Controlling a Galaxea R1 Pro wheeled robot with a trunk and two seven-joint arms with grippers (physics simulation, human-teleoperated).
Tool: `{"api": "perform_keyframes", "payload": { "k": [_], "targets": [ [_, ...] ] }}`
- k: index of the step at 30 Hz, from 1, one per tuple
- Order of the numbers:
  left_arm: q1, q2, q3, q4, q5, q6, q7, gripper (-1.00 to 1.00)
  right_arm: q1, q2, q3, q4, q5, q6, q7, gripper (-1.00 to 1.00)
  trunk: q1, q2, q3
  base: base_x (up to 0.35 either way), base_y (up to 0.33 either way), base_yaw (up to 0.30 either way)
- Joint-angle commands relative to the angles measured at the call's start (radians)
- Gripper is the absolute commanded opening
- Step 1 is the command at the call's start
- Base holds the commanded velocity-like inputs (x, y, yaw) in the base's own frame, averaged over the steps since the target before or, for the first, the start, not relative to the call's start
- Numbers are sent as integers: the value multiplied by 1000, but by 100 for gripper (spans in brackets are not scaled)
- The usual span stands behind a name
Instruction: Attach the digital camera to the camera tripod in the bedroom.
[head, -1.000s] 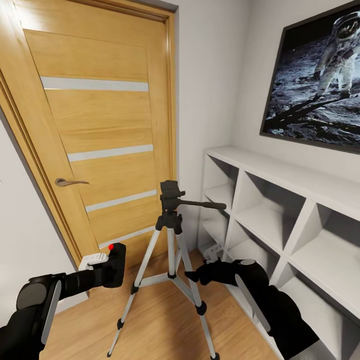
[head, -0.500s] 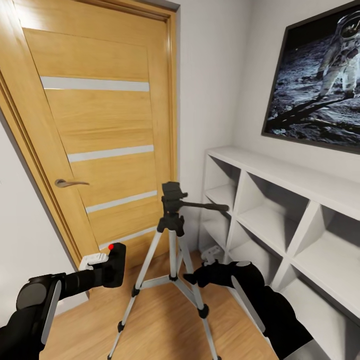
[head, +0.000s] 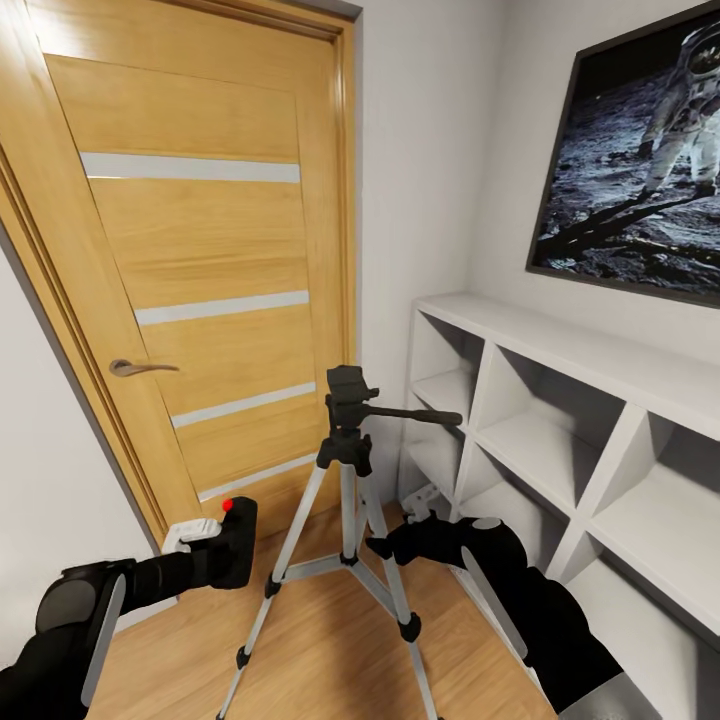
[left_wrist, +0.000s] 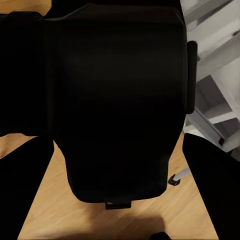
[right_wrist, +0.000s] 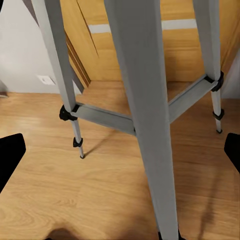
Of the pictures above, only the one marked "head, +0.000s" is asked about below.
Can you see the painting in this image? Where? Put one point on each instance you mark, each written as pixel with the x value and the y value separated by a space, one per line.
pixel 632 196

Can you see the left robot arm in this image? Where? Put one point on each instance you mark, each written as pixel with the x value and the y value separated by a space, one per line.
pixel 57 672

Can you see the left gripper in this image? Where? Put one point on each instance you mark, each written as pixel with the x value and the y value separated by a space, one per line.
pixel 180 571

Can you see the door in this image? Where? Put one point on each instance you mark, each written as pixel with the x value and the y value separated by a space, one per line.
pixel 177 179

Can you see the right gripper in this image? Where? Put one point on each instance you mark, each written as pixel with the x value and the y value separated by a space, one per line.
pixel 409 541

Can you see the digital camera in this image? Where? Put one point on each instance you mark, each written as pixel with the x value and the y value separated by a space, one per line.
pixel 237 537

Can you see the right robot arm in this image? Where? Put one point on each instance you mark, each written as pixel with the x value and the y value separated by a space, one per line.
pixel 543 621

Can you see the camera tripod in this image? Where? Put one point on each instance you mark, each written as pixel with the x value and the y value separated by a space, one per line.
pixel 348 390

